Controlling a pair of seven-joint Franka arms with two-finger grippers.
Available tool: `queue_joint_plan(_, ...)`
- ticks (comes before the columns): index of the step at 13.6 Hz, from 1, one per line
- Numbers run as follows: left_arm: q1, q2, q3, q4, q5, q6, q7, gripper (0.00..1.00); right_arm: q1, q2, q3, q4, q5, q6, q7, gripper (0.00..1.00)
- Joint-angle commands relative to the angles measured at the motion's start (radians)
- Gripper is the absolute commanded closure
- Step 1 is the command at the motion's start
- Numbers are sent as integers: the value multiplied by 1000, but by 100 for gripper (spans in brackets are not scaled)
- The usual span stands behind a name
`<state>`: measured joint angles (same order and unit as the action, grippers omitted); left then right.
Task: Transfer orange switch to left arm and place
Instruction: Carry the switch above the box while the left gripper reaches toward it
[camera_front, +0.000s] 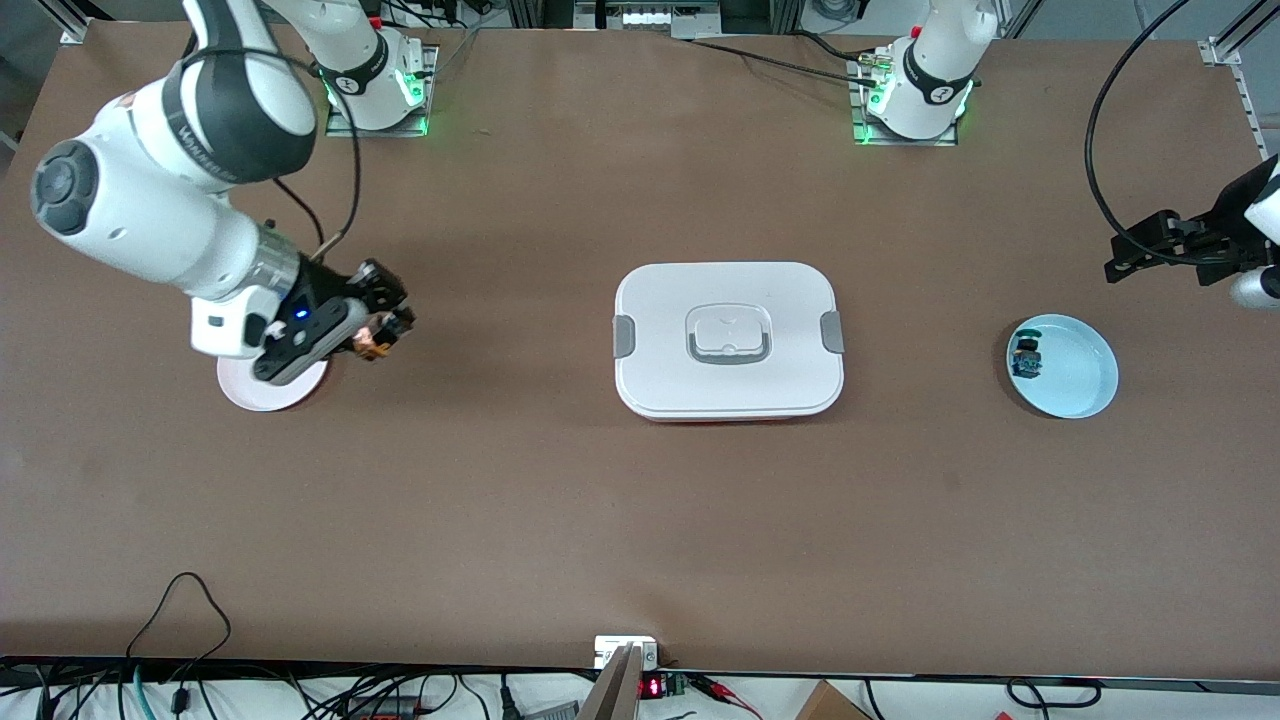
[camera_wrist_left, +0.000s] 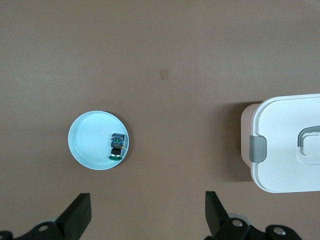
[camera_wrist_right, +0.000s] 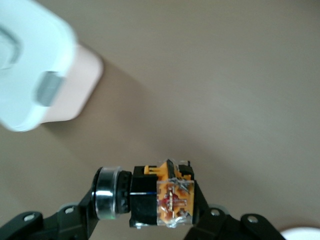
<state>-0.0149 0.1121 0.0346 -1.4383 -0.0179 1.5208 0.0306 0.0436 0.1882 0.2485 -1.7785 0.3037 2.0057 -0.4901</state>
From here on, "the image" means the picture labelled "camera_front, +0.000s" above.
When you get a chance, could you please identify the white power strip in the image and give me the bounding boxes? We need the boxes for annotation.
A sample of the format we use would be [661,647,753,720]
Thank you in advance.
[575,0,723,39]

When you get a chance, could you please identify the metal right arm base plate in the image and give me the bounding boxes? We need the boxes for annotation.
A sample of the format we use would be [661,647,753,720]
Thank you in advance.
[325,45,441,139]

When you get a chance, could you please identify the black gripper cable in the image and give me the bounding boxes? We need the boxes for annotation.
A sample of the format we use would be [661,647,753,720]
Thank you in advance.
[1084,0,1241,267]
[190,45,363,263]

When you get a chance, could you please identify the aluminium frame corner profile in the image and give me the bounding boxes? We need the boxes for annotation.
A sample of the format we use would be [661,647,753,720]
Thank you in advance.
[38,0,93,46]
[1198,0,1280,67]

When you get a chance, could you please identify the flat black cable loop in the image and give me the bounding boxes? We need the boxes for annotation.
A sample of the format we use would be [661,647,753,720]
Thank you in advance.
[1005,678,1103,709]

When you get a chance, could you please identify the perforated metal strip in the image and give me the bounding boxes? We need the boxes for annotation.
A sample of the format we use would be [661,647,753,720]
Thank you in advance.
[1232,60,1273,161]

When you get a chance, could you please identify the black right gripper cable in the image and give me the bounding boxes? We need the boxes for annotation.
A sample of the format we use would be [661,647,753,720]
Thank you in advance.
[190,45,363,263]

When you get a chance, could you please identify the white round plate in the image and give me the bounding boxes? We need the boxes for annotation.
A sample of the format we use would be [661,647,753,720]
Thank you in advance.
[217,355,331,413]

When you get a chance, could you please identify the orange push button switch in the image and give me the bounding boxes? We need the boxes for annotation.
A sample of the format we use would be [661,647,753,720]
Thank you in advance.
[354,310,413,363]

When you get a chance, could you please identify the white mounting bracket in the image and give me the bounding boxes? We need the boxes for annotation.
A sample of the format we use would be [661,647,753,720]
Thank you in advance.
[594,635,659,669]

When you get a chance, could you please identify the thin black looped cable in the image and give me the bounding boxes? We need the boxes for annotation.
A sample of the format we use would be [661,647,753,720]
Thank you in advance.
[125,572,233,663]

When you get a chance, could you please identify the brown cardboard box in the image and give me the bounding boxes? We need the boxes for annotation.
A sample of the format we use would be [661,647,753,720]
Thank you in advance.
[795,680,871,720]

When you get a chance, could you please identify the aluminium profile bar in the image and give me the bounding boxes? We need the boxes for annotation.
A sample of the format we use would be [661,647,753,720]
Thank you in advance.
[575,643,643,720]

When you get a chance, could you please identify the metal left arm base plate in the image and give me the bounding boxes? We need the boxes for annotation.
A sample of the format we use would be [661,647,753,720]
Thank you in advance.
[848,50,959,148]

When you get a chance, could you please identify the white lidded lunch box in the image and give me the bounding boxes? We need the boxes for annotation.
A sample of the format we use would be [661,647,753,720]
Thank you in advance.
[612,261,846,422]

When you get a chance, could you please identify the black base power cable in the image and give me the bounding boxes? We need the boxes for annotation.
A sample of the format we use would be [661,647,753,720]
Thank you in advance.
[680,36,883,89]

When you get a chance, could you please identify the red black test leads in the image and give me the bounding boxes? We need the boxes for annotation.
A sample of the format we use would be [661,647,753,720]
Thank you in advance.
[690,675,766,720]

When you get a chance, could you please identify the light blue round plate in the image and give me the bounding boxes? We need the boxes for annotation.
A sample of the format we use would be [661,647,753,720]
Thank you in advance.
[1005,313,1120,420]

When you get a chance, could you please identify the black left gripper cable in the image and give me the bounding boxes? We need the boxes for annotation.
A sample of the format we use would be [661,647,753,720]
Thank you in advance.
[1084,0,1241,267]

